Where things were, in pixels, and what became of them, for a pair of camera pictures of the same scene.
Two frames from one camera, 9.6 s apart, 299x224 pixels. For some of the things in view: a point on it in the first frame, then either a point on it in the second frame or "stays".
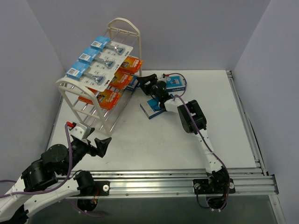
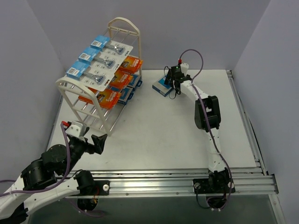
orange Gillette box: [106, 98] stays
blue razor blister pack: [87, 76] stays
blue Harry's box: [151, 108] → [125, 93]
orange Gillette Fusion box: [131, 65] stays
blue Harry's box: [133, 83] stays
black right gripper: [151, 85] → [170, 79]
